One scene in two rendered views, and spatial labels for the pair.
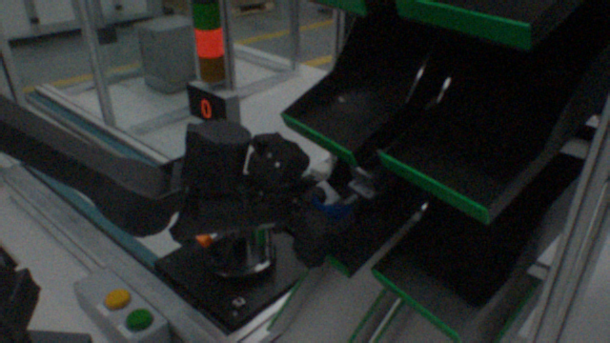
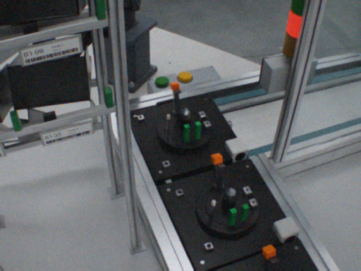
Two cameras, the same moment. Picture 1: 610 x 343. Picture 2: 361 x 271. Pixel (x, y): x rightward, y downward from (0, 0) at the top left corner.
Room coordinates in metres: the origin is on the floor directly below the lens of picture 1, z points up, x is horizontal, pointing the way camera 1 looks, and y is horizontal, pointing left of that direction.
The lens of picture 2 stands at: (1.08, -0.59, 1.77)
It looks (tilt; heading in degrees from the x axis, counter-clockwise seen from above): 46 degrees down; 115
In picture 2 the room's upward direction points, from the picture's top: 2 degrees clockwise
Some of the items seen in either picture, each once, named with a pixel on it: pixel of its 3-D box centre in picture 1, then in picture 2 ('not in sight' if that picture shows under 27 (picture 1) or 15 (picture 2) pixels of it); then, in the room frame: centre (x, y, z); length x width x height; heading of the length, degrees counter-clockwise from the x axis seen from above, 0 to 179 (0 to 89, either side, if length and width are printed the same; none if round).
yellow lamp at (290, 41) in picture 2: (212, 66); (295, 42); (0.98, 0.18, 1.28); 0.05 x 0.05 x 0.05
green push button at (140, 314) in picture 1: (139, 320); (161, 82); (0.62, 0.28, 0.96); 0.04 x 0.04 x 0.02
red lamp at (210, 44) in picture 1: (210, 41); (300, 22); (0.98, 0.18, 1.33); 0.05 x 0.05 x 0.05
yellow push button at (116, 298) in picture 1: (117, 300); (185, 77); (0.66, 0.33, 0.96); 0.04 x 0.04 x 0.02
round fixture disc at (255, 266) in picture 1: (240, 254); (185, 130); (0.76, 0.13, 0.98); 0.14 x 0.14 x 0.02
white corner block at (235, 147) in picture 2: not in sight; (236, 149); (0.90, 0.13, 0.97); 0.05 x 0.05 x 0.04; 47
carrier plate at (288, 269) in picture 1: (241, 262); (184, 135); (0.76, 0.13, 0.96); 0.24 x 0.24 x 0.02; 47
